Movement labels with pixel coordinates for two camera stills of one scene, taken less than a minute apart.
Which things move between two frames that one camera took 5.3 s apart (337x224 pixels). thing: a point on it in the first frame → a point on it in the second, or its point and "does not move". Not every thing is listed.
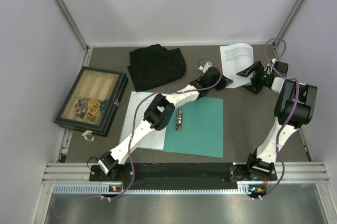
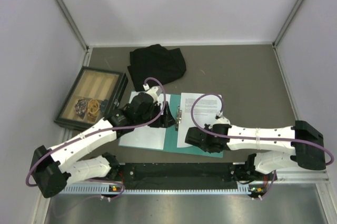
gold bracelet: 93,109 does not move
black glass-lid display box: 92,102 does not move
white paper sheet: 236,58 → 206,109
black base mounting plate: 179,176 does not move
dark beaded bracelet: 80,107 does not move
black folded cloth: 155,64 does not move
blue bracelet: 103,105 does not move
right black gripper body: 259,80 → 206,149
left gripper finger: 225,82 → 166,120
